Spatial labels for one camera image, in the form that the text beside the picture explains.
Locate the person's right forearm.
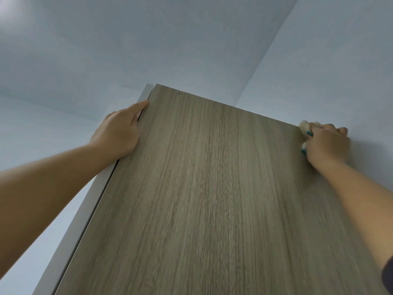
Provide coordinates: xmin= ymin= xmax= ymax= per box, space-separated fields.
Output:
xmin=316 ymin=162 xmax=393 ymax=271

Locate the dark grey sweater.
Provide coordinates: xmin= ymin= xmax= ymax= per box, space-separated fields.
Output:
xmin=381 ymin=256 xmax=393 ymax=295

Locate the person's left hand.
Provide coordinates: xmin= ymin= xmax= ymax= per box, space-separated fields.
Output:
xmin=88 ymin=100 xmax=150 ymax=161

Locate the person's left forearm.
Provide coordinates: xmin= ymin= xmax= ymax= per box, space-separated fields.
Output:
xmin=0 ymin=143 xmax=121 ymax=279

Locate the person's right hand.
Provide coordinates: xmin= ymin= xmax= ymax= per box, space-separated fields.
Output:
xmin=302 ymin=123 xmax=352 ymax=175

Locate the beige cloth with teal edge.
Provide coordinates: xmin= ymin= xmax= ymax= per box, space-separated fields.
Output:
xmin=298 ymin=120 xmax=322 ymax=156

